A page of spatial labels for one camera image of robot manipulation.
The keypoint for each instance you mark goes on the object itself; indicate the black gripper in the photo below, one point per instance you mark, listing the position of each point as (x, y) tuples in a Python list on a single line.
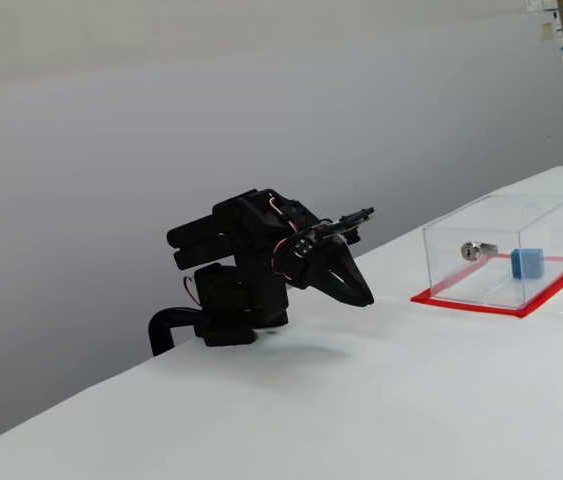
[(322, 266)]

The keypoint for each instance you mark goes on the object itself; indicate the blue lego brick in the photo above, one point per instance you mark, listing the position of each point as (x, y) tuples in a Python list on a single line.
[(528, 264)]

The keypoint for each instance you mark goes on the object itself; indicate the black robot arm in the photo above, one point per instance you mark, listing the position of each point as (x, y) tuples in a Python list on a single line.
[(246, 280)]

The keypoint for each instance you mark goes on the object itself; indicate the transparent plastic box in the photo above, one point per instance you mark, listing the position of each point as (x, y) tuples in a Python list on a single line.
[(461, 285)]

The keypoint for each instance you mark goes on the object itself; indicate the silver lock cylinder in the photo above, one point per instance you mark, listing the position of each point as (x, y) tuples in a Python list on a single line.
[(476, 250)]

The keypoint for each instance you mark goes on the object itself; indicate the black table clamp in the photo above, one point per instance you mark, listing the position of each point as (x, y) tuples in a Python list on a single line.
[(158, 330)]

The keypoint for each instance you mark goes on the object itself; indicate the yellow sticky note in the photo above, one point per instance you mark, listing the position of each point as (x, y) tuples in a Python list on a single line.
[(545, 31)]

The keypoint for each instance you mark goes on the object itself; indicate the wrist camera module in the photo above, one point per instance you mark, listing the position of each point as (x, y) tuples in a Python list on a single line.
[(356, 219)]

